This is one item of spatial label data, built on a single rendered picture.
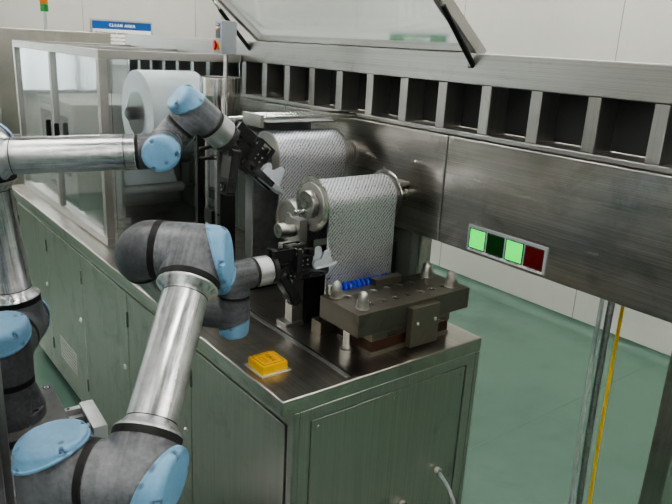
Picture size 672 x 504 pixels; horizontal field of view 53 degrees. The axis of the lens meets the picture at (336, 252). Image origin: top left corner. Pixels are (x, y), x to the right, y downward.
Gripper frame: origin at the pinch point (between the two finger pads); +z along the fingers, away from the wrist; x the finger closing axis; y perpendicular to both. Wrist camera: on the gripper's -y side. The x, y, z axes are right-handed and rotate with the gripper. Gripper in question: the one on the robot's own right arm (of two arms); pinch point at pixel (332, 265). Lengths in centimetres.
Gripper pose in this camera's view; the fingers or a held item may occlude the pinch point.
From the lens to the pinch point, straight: 180.0
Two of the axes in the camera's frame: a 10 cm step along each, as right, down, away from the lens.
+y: 0.5, -9.5, -3.0
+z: 7.9, -1.4, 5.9
